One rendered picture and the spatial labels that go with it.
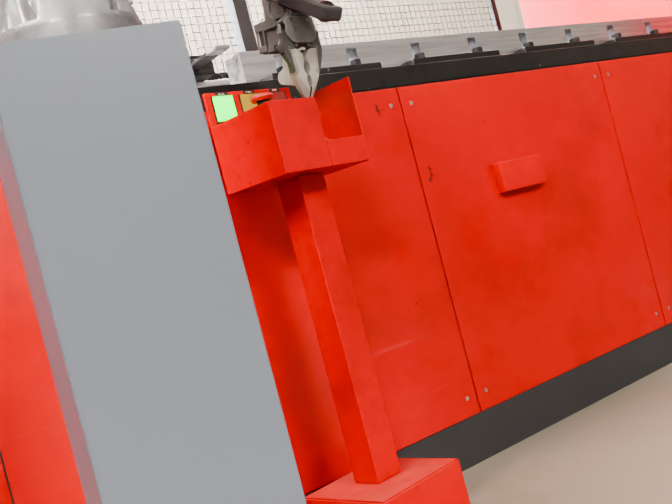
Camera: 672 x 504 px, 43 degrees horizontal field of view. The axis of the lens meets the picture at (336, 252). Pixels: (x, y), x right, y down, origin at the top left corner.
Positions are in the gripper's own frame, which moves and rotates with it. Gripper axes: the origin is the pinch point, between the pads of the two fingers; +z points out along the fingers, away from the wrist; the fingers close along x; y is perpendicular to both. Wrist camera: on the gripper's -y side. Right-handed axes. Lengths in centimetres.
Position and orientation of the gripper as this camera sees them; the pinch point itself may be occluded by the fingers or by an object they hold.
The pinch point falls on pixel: (310, 92)
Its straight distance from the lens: 154.0
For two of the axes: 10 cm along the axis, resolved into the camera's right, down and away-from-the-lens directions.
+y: -6.9, 0.9, 7.2
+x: -7.0, 1.9, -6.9
